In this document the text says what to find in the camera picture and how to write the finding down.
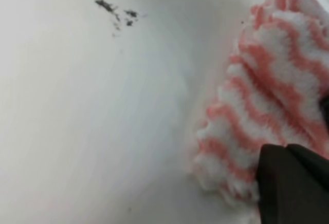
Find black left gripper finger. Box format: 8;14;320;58
257;144;328;224

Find pink white wavy towel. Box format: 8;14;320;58
191;0;328;223

